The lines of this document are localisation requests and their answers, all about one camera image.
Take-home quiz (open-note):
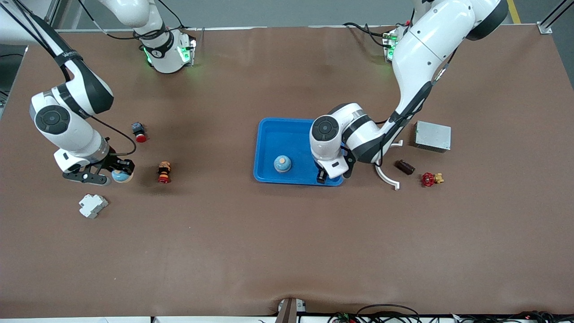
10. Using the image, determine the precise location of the white circuit breaker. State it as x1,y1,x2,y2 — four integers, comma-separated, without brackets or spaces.
79,194,109,219

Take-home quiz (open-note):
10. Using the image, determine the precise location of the blue plastic tray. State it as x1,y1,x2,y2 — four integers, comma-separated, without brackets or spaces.
253,118,345,186

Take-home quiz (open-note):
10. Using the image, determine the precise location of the brown table cover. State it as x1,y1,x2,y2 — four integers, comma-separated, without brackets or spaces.
0,25,574,318

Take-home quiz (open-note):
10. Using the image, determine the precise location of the grey metal power supply box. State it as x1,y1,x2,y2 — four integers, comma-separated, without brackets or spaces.
413,121,452,153

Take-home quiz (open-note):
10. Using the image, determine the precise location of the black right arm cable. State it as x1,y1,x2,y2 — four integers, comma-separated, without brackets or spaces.
0,0,189,156

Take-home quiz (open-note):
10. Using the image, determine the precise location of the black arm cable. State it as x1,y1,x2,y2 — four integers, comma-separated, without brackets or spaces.
0,0,189,156
374,45,458,167

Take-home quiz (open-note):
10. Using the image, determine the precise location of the white curved plastic bracket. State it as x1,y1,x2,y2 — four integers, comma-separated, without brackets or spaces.
375,140,404,191

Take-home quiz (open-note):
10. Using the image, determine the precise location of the red handle brass valve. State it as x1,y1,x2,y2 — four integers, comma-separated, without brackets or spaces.
421,172,445,188

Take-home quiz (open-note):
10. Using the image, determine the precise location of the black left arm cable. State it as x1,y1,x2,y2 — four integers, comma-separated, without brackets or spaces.
374,45,458,167

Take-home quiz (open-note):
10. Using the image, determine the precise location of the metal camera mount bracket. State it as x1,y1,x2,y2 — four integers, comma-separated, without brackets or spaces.
274,297,306,323

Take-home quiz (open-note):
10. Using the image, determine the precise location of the black base power cable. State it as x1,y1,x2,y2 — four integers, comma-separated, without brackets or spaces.
343,22,391,48

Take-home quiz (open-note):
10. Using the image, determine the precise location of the black looped cable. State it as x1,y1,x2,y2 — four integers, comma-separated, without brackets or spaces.
357,304,422,323

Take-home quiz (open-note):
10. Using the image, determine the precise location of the black cable bundle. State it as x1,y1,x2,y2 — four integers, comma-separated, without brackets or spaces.
448,310,574,323

